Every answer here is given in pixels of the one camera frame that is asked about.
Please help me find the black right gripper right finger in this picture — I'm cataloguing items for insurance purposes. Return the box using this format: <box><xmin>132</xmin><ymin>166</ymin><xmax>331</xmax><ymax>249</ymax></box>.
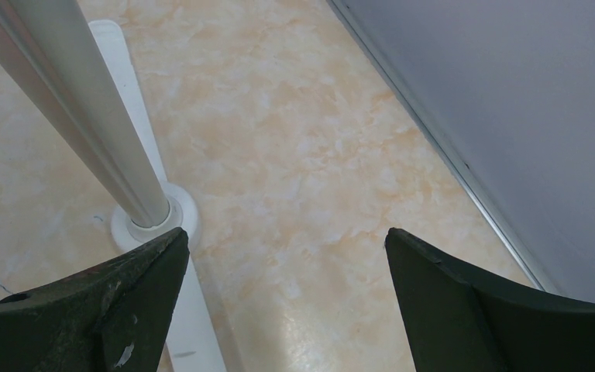
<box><xmin>384</xmin><ymin>228</ymin><xmax>595</xmax><ymax>371</ymax></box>

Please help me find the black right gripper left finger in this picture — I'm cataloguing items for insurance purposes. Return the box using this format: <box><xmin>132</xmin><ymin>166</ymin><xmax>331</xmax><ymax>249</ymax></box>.
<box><xmin>0</xmin><ymin>228</ymin><xmax>190</xmax><ymax>371</ymax></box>

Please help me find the white metal clothes rack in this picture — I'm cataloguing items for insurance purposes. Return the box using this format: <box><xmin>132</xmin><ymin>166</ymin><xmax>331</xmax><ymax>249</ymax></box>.
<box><xmin>0</xmin><ymin>1</ymin><xmax>225</xmax><ymax>371</ymax></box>

